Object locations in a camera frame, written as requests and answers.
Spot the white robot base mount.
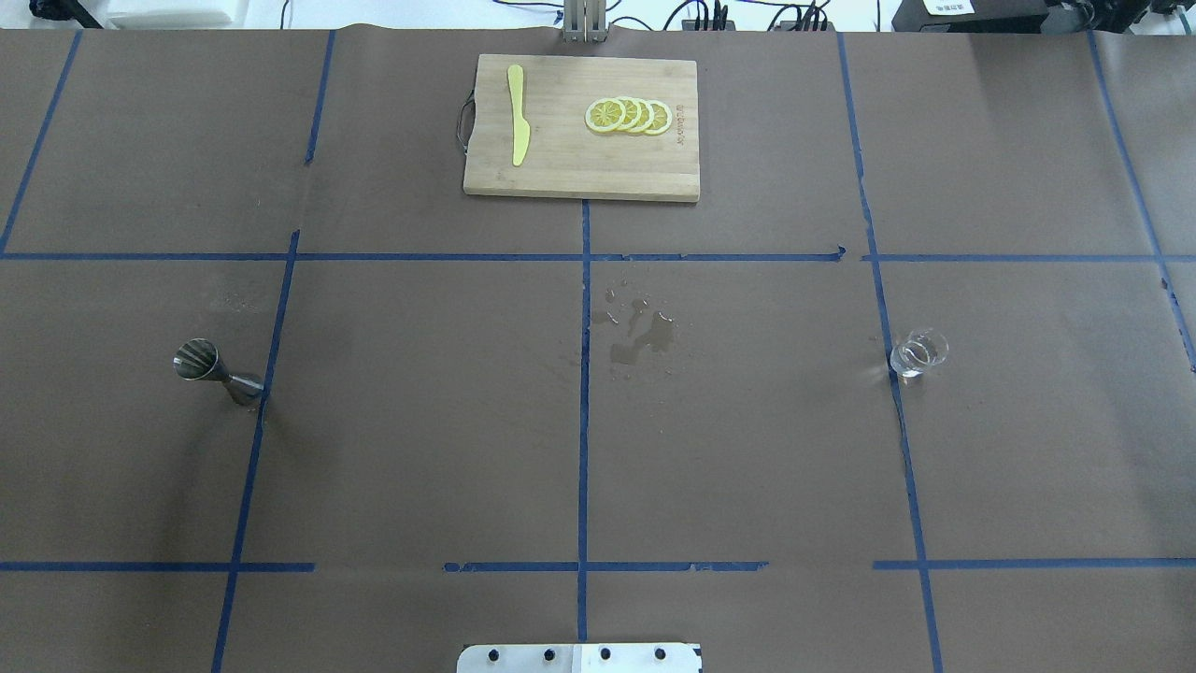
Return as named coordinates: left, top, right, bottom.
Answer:
left=454, top=642, right=704, bottom=672

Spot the aluminium frame post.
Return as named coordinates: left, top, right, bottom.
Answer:
left=562, top=0, right=609, bottom=43

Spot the steel double jigger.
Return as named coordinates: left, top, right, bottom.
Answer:
left=172, top=337, right=264, bottom=408

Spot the clear glass cup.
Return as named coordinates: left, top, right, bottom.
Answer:
left=889, top=328, right=951, bottom=380

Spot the back lemon slice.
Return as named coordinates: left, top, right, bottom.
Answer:
left=642, top=100, right=675, bottom=136

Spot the yellow plastic knife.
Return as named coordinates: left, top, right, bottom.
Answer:
left=505, top=65, right=533, bottom=167

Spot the bamboo cutting board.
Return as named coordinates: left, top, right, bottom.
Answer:
left=463, top=54, right=701, bottom=203

